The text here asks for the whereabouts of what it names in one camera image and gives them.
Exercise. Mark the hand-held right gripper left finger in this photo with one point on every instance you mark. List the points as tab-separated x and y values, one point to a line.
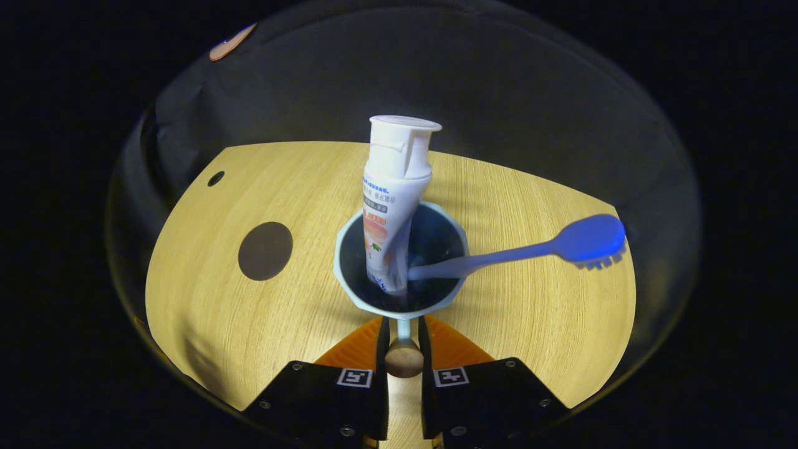
382	355

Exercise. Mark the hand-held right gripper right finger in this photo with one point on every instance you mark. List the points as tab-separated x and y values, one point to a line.
426	355

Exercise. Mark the dark round coaster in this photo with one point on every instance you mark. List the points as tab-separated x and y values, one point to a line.
265	251

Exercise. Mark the white toothpaste tube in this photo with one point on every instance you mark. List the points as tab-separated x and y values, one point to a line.
393	187

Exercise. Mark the white toothbrush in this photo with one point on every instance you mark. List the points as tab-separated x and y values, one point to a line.
586	240

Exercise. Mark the wooden desktop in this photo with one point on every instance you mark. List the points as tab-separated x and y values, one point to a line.
218	324

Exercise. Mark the black backdrop cloth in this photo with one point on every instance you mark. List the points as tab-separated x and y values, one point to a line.
499	93

